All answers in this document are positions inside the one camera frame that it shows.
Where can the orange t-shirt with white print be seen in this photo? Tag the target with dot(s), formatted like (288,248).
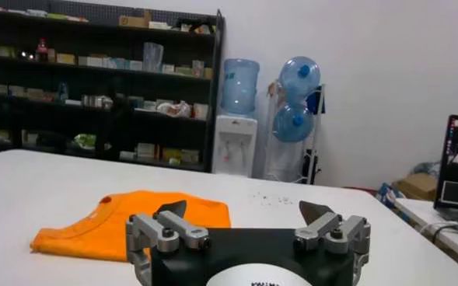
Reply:
(108,229)

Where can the white paper cup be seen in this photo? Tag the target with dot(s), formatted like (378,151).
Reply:
(200,111)

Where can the blue and white bag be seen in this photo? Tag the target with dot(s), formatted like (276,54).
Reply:
(386,194)

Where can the upright blue water jug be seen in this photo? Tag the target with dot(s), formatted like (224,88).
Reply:
(239,87)

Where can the bowl of green vegetables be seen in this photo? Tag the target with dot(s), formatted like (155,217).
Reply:
(84,141)

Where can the small brown carton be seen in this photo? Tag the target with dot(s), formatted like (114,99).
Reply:
(134,20)

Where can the blue water jug lying level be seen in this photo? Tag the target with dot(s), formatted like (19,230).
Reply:
(291,124)

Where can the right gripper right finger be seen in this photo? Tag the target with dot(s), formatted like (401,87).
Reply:
(322,223)

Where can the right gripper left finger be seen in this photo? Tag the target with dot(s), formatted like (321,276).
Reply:
(182,229)

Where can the cola bottle with red label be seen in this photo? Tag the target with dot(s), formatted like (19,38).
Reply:
(42,50)

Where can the scattered small crumbs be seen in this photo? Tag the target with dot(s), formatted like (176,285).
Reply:
(271,199)

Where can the plastic bag with food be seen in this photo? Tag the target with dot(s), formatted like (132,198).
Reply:
(174,109)

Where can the white water dispenser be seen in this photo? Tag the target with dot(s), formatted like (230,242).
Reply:
(234,147)

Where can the black shelving unit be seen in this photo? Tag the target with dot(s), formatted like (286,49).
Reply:
(116,81)

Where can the pile of grey clothes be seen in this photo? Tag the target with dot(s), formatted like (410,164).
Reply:
(427,169)

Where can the blue water jug lying tilted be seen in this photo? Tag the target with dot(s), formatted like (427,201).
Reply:
(298,79)

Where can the small blue bottle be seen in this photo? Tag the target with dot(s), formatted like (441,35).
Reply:
(62,92)

